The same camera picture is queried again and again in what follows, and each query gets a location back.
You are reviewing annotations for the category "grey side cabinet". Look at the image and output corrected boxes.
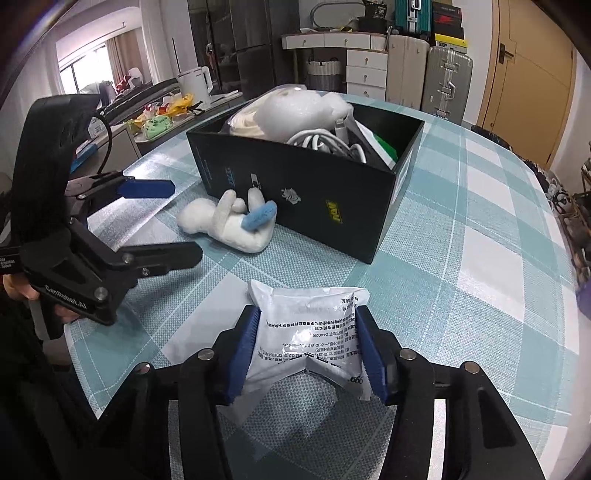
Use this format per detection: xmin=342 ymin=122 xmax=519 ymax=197
xmin=69 ymin=122 xmax=141 ymax=171

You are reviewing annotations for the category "pile of shoes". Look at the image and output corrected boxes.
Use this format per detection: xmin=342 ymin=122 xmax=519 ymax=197
xmin=545 ymin=168 xmax=578 ymax=217

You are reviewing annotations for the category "white bubble wrap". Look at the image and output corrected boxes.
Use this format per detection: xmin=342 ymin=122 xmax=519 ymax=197
xmin=252 ymin=90 xmax=354 ymax=141

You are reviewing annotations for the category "dark glass cabinet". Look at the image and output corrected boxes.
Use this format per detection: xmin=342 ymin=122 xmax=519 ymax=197
xmin=187 ymin=0 xmax=238 ymax=95

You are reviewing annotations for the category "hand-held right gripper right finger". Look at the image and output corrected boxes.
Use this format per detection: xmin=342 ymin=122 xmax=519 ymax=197
xmin=355 ymin=305 xmax=546 ymax=480

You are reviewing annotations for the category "green pouch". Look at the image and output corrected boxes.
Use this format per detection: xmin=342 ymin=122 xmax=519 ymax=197
xmin=144 ymin=115 xmax=174 ymax=139

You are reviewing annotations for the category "person's left forearm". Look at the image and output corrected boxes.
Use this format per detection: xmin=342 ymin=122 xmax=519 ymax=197
xmin=0 ymin=318 xmax=93 ymax=480

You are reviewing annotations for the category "beige suitcase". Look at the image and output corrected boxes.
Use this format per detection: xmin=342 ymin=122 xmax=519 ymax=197
xmin=385 ymin=32 xmax=430 ymax=109

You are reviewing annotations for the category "white plush toy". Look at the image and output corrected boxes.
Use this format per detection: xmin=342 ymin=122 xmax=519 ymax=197
xmin=177 ymin=187 xmax=279 ymax=254

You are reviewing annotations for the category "black cardboard box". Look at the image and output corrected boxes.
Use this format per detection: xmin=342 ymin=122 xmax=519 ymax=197
xmin=186 ymin=95 xmax=426 ymax=265

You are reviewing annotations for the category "green packet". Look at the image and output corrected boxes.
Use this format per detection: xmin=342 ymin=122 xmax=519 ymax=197
xmin=358 ymin=124 xmax=400 ymax=169

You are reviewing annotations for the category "white electric kettle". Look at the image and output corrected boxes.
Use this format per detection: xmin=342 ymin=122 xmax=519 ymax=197
xmin=177 ymin=66 xmax=215 ymax=104

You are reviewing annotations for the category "person's left hand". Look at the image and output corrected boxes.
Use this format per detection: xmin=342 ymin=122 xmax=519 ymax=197
xmin=2 ymin=273 xmax=83 ymax=325

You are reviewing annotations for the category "yellow plastic bag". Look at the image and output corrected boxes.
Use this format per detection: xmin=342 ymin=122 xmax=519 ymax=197
xmin=166 ymin=92 xmax=195 ymax=116

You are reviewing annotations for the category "purple cloth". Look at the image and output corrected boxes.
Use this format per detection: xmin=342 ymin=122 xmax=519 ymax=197
xmin=575 ymin=281 xmax=591 ymax=319

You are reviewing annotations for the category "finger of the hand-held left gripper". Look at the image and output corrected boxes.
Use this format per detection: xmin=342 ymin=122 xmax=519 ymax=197
xmin=68 ymin=171 xmax=175 ymax=223
xmin=115 ymin=242 xmax=204 ymax=278

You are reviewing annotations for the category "grey refrigerator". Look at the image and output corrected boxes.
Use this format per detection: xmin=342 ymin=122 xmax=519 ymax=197
xmin=235 ymin=0 xmax=301 ymax=88

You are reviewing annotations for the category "black bag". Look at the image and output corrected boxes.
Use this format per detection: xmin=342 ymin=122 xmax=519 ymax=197
xmin=358 ymin=2 xmax=389 ymax=33

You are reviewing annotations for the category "teal suitcase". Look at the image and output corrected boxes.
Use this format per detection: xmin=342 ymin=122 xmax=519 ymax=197
xmin=394 ymin=0 xmax=432 ymax=34

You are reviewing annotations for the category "grey folding frame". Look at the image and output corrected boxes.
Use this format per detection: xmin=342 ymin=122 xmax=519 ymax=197
xmin=311 ymin=0 xmax=365 ymax=31

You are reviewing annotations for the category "white charging cable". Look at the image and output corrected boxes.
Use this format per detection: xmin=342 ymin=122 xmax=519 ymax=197
xmin=286 ymin=117 xmax=370 ymax=164

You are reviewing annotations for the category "white printed packet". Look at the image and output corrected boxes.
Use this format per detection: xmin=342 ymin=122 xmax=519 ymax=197
xmin=247 ymin=279 xmax=372 ymax=402

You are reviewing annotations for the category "dark sofa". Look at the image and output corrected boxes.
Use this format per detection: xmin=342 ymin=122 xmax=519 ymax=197
xmin=104 ymin=78 xmax=181 ymax=123

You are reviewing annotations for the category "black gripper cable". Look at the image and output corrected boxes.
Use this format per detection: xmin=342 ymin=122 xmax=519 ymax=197
xmin=95 ymin=113 xmax=115 ymax=178

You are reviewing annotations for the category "wooden shoe rack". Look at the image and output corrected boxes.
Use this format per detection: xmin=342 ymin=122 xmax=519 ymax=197
xmin=573 ymin=157 xmax=591 ymax=278

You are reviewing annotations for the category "white desk with drawers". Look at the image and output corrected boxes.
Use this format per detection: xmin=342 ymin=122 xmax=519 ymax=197
xmin=281 ymin=31 xmax=389 ymax=100

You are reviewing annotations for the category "cream rope coil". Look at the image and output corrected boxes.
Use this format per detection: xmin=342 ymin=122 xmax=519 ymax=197
xmin=226 ymin=108 xmax=269 ymax=139

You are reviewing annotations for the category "white woven basket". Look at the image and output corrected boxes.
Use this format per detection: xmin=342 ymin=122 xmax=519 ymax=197
xmin=307 ymin=59 xmax=343 ymax=92

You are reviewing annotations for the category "black shoe box red logo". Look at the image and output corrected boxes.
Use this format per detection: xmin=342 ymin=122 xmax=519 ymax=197
xmin=433 ymin=4 xmax=463 ymax=28

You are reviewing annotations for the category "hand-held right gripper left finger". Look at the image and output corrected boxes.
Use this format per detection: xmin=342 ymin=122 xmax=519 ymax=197
xmin=74 ymin=305 xmax=262 ymax=480

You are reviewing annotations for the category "tan wooden door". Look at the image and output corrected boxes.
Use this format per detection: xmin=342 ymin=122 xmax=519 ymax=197
xmin=475 ymin=0 xmax=575 ymax=169

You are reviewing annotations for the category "silver suitcase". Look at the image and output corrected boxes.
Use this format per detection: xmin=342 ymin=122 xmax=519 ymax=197
xmin=422 ymin=44 xmax=474 ymax=121

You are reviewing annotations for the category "brown curtain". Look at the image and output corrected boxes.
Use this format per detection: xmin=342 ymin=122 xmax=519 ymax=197
xmin=106 ymin=32 xmax=144 ymax=88

